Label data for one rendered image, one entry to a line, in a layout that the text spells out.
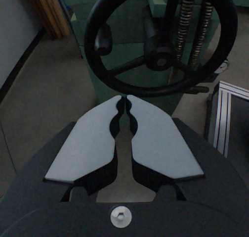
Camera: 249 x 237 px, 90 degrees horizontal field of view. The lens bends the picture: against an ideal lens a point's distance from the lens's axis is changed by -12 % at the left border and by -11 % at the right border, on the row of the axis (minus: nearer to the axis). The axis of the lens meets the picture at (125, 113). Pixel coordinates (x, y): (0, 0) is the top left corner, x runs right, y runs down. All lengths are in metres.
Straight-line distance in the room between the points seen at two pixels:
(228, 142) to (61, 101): 1.29
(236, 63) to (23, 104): 2.19
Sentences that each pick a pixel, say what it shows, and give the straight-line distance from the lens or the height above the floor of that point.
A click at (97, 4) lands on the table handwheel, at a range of 0.24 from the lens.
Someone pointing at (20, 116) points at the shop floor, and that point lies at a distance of 1.48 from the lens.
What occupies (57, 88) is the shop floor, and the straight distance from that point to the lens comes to 1.44.
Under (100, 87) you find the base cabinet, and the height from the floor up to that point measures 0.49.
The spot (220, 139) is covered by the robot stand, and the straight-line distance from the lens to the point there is 0.95.
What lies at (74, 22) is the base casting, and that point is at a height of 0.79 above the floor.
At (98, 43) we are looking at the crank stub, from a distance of 0.20.
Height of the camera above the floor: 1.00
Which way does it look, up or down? 63 degrees down
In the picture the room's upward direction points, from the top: 5 degrees counter-clockwise
